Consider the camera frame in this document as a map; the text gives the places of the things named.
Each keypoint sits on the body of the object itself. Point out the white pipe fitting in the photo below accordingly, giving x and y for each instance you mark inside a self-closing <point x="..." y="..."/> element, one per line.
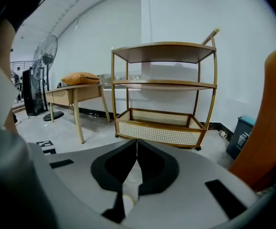
<point x="223" y="134"/>

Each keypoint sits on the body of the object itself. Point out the person's black white shirt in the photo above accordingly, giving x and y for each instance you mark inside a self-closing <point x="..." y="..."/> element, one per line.
<point x="28" y="8"/>

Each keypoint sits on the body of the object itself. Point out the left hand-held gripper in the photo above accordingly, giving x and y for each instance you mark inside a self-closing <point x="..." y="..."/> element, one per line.
<point x="43" y="144"/>

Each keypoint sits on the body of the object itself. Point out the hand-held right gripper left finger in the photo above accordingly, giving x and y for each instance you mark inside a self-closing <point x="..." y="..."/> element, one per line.
<point x="80" y="175"/>

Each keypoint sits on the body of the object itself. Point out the white slipper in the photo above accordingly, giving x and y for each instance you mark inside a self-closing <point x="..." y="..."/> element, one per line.
<point x="129" y="206"/>

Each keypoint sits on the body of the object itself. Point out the blue grey trash bin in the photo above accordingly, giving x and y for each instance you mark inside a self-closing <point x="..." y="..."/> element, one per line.
<point x="240" y="137"/>

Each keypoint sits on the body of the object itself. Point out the metal railing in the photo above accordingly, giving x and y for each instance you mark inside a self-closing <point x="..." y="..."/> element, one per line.
<point x="21" y="61"/>

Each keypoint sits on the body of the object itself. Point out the rattan wooden trolley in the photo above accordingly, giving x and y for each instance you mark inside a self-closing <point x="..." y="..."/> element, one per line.
<point x="161" y="52"/>

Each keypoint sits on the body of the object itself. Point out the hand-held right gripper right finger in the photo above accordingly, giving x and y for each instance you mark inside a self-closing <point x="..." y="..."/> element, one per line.
<point x="195" y="187"/>

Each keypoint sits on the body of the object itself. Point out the wooden table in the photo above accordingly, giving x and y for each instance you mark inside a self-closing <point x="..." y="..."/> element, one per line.
<point x="80" y="93"/>

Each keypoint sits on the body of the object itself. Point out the orange cushion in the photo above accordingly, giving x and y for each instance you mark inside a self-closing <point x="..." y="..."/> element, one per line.
<point x="80" y="78"/>

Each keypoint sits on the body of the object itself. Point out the black standing fan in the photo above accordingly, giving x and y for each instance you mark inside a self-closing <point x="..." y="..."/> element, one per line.
<point x="47" y="57"/>

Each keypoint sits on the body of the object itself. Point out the person's left forearm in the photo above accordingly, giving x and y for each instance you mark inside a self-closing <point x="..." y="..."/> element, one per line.
<point x="2" y="39"/>

